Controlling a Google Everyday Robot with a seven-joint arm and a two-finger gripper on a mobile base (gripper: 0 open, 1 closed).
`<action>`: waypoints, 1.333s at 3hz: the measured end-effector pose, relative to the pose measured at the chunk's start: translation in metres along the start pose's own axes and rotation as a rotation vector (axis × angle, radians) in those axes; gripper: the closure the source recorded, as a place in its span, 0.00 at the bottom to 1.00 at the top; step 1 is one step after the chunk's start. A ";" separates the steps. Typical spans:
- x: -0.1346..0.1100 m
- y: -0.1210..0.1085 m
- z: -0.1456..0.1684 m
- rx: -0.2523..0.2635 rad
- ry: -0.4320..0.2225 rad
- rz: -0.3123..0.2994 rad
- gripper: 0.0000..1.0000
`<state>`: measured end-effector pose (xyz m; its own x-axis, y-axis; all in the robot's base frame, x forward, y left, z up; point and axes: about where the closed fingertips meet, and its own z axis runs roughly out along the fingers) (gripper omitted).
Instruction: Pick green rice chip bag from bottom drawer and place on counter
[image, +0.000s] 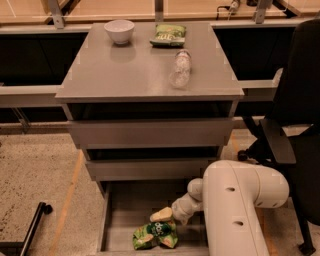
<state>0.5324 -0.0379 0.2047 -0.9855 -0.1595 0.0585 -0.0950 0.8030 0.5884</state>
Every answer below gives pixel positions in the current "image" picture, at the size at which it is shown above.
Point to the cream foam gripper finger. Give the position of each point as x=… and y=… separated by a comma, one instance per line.
x=164, y=214

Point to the green rice chip bag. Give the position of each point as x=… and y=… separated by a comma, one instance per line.
x=154, y=234

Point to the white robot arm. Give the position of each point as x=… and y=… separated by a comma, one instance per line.
x=229, y=193

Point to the open bottom drawer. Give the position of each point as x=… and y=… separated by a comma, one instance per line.
x=129, y=205

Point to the grey middle drawer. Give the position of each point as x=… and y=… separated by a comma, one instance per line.
x=147, y=169

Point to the grey drawer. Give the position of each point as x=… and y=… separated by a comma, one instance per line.
x=147, y=169
x=165, y=133

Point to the grey top drawer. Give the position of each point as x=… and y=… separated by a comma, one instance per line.
x=165, y=133

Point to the grey drawer cabinet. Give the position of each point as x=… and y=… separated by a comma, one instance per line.
x=109, y=82

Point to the green snack bag on counter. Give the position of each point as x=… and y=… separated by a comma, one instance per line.
x=169, y=35

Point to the clear plastic water bottle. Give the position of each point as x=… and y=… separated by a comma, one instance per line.
x=180, y=74

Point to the black wheeled stand leg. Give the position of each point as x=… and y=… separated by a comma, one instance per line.
x=21, y=248

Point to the black office chair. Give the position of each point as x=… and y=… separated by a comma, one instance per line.
x=288, y=137

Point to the white ceramic bowl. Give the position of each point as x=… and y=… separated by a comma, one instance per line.
x=120, y=31

